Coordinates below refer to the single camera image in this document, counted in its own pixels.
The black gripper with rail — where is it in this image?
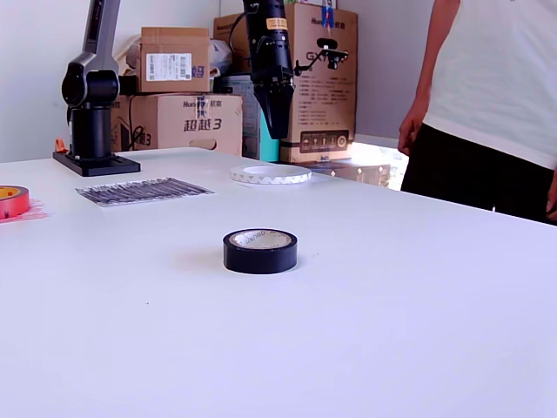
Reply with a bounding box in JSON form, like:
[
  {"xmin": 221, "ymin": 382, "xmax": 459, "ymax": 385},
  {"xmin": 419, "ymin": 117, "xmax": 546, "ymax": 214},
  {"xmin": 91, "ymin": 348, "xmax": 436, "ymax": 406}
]
[{"xmin": 252, "ymin": 64, "xmax": 297, "ymax": 141}]

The white foam tape roll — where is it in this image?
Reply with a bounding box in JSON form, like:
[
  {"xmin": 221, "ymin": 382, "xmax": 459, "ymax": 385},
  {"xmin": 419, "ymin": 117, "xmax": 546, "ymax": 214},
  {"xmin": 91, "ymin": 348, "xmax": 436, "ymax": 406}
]
[{"xmin": 228, "ymin": 165, "xmax": 313, "ymax": 186}]

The black tape roll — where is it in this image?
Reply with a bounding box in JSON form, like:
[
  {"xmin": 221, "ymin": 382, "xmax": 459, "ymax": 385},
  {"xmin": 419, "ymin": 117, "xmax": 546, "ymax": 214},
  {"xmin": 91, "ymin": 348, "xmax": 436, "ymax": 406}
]
[{"xmin": 222, "ymin": 226, "xmax": 300, "ymax": 276}]

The red tape roll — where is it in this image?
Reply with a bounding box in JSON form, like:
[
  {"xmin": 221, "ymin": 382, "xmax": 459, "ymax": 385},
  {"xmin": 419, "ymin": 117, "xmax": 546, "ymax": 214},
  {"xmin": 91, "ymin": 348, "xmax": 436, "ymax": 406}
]
[{"xmin": 0, "ymin": 184, "xmax": 32, "ymax": 220}]

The person right forearm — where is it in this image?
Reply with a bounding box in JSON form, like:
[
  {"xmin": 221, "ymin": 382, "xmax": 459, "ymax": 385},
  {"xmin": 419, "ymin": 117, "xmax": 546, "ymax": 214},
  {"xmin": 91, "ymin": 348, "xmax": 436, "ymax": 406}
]
[{"xmin": 410, "ymin": 17, "xmax": 454, "ymax": 112}]

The person right hand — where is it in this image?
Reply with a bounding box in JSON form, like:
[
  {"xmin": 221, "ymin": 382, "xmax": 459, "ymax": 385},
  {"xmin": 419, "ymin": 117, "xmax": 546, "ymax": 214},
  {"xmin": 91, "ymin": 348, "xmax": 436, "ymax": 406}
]
[{"xmin": 397, "ymin": 104, "xmax": 426, "ymax": 155}]

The person left hand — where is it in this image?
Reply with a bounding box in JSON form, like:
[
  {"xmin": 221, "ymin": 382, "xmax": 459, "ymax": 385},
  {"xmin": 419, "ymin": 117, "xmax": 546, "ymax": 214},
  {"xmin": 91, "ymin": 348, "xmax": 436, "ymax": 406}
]
[{"xmin": 545, "ymin": 170, "xmax": 557, "ymax": 221}]

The teal box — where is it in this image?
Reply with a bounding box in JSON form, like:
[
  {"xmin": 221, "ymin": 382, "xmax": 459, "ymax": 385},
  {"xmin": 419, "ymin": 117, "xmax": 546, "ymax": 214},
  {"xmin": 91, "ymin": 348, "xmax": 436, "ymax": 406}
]
[{"xmin": 217, "ymin": 73, "xmax": 282, "ymax": 163}]

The tall GX760A cardboard box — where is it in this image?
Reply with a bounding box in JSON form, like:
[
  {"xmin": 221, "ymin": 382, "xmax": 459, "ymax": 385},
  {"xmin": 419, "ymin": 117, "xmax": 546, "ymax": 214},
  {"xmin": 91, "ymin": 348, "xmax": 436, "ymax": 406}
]
[{"xmin": 212, "ymin": 3, "xmax": 359, "ymax": 165}]

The white plastic bag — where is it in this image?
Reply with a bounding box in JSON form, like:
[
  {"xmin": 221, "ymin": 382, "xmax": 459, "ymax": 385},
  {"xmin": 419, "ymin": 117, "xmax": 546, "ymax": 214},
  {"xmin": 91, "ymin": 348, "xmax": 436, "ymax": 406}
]
[{"xmin": 208, "ymin": 38, "xmax": 234, "ymax": 80}]

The wide brown cardboard box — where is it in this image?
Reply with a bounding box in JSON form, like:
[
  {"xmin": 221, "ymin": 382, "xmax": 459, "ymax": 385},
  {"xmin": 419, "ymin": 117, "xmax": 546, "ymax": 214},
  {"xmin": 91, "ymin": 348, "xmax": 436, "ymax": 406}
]
[{"xmin": 110, "ymin": 91, "xmax": 245, "ymax": 158}]

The cardboard box with shipping label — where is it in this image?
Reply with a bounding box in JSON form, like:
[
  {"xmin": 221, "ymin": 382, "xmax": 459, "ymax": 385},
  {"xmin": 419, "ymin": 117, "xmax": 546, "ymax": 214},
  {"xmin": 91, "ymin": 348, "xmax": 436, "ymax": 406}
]
[{"xmin": 139, "ymin": 26, "xmax": 212, "ymax": 94}]

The black scribbled paper sheet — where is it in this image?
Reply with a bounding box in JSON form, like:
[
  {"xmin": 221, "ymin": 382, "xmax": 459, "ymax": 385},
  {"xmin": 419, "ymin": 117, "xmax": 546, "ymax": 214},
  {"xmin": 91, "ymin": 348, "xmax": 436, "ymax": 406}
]
[{"xmin": 74, "ymin": 175, "xmax": 217, "ymax": 210}]

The person in black shorts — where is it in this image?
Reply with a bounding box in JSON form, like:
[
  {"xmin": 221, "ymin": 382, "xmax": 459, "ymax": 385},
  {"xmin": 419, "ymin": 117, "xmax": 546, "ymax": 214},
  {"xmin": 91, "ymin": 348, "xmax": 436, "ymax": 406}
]
[{"xmin": 399, "ymin": 0, "xmax": 557, "ymax": 226}]

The red scribbled paper sheet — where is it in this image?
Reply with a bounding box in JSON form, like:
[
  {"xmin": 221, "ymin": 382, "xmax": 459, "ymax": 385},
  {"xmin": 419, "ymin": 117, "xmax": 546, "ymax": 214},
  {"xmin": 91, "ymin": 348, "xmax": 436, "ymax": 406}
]
[{"xmin": 0, "ymin": 197, "xmax": 56, "ymax": 226}]

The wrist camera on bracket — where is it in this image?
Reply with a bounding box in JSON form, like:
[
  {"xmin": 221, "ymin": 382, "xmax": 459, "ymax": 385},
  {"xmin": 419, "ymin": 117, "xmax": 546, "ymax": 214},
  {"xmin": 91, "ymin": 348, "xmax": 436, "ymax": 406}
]
[{"xmin": 292, "ymin": 37, "xmax": 351, "ymax": 79}]

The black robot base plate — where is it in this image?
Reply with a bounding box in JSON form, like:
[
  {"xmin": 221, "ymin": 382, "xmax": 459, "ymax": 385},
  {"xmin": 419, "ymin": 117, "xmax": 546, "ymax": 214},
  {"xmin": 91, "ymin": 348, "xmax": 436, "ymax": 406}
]
[{"xmin": 51, "ymin": 149, "xmax": 143, "ymax": 178}]

